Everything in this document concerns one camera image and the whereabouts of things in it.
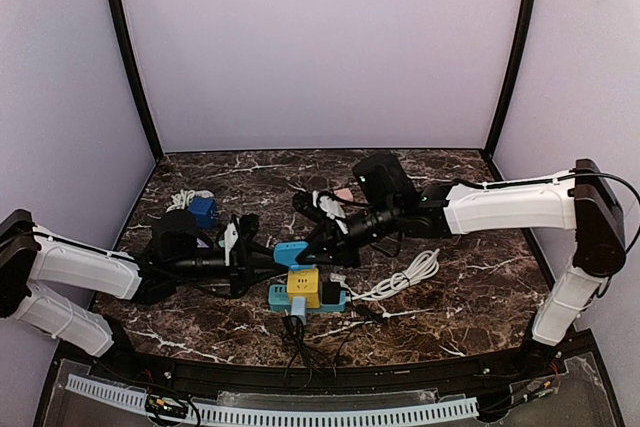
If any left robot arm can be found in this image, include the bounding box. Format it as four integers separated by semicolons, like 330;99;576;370
1;209;288;358

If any white slotted cable duct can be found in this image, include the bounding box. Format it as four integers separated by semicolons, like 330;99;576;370
65;374;479;426

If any black power adapter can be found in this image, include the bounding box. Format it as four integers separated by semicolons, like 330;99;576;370
321;281;342;305

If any pink charger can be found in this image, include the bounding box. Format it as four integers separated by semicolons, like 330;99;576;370
334;188;354;202

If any light blue charger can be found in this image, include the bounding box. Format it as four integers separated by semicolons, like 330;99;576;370
290;296;307;326

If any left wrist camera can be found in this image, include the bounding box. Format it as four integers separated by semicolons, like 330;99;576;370
223;214;259;267

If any teal power strip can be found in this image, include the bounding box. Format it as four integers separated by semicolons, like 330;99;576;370
267;282;350;314

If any black cable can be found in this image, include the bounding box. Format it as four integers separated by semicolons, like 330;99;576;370
279;314;391;391

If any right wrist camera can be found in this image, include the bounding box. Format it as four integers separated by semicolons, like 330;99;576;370
292;191;348;234

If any white usb charger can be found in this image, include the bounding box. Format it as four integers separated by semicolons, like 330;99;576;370
329;273;346;283

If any white coiled power cord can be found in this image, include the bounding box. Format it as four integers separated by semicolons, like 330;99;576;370
349;248;442;303

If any blue square socket adapter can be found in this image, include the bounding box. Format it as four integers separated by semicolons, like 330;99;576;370
273;241;319;276

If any dark blue cube adapter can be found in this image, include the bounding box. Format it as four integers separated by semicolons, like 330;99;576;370
187;197;217;230

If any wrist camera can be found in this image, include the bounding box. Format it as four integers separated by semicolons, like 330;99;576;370
223;214;259;267
292;191;348;234

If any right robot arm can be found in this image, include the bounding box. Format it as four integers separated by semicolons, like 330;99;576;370
292;153;638;347

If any yellow cube socket adapter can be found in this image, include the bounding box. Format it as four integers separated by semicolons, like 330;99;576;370
286;271;321;309

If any white purple-strip cord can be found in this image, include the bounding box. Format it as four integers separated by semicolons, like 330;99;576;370
164;189;214;213

